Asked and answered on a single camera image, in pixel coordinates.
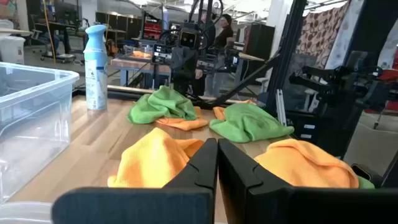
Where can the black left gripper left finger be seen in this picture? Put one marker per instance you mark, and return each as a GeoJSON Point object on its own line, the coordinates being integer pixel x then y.
{"type": "Point", "coordinates": [140, 205]}

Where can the wooden workbench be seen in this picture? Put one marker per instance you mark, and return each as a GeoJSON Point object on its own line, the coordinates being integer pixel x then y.
{"type": "Point", "coordinates": [136, 63]}

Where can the red toolbox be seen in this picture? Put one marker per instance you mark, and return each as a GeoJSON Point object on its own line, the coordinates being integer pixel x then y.
{"type": "Point", "coordinates": [152, 31]}

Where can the light blue air freshener bottle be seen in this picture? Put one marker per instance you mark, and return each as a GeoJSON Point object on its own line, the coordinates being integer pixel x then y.
{"type": "Point", "coordinates": [96, 77]}

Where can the clear labelled plastic storage bin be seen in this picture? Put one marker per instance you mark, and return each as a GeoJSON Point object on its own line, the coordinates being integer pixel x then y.
{"type": "Point", "coordinates": [21, 213]}

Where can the red chair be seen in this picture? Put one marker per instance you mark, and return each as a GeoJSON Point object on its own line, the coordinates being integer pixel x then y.
{"type": "Point", "coordinates": [388, 74]}

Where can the person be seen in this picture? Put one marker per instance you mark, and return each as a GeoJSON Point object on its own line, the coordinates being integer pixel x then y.
{"type": "Point", "coordinates": [224, 37]}

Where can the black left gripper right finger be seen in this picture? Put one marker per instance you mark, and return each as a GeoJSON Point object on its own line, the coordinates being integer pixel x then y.
{"type": "Point", "coordinates": [280, 205]}

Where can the brown patterned fabric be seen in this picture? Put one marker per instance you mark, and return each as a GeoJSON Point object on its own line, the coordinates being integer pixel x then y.
{"type": "Point", "coordinates": [317, 34]}

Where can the white plastic bin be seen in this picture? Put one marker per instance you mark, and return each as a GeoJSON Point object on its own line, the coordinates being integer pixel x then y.
{"type": "Point", "coordinates": [12, 49]}

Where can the black storage shelf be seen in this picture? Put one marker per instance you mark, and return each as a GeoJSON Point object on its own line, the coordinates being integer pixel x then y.
{"type": "Point", "coordinates": [118, 26]}

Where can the green microfiber towel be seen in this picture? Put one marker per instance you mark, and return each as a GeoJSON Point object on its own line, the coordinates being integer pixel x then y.
{"type": "Point", "coordinates": [248, 124]}
{"type": "Point", "coordinates": [161, 104]}
{"type": "Point", "coordinates": [365, 184]}

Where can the white patterned fabric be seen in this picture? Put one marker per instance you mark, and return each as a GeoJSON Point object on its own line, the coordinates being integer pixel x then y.
{"type": "Point", "coordinates": [342, 40]}

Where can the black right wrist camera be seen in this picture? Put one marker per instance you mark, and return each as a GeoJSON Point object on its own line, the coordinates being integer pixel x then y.
{"type": "Point", "coordinates": [188, 40]}

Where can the orange microfiber towel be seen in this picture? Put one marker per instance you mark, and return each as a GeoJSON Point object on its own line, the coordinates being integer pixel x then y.
{"type": "Point", "coordinates": [186, 124]}
{"type": "Point", "coordinates": [149, 158]}
{"type": "Point", "coordinates": [304, 165]}
{"type": "Point", "coordinates": [219, 112]}

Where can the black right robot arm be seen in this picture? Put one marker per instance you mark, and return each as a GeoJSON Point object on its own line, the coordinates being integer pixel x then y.
{"type": "Point", "coordinates": [185, 87]}

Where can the white frame bracket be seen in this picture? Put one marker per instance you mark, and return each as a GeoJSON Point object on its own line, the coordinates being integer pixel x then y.
{"type": "Point", "coordinates": [280, 109]}

